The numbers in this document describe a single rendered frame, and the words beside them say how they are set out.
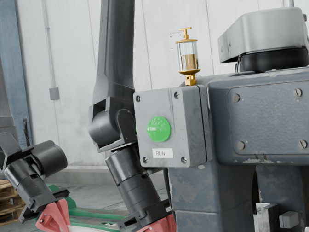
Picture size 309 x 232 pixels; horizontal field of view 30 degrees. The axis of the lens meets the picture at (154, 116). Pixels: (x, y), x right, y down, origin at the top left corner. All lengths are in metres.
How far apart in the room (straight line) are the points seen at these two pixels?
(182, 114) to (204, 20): 6.38
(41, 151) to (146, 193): 0.39
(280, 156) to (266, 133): 0.03
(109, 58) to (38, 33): 8.19
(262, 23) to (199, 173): 0.21
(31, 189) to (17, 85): 8.10
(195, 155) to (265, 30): 0.21
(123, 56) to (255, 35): 0.32
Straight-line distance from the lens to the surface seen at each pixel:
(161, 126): 0.65
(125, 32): 1.04
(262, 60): 0.76
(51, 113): 9.06
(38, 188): 1.21
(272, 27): 0.77
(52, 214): 1.18
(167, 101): 0.65
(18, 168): 1.23
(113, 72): 0.99
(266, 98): 0.64
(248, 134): 0.65
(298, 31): 0.78
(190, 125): 0.64
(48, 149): 1.27
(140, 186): 0.95
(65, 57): 8.71
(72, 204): 6.54
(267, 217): 0.87
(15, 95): 9.25
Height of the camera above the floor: 1.33
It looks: 3 degrees down
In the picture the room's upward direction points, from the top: 6 degrees counter-clockwise
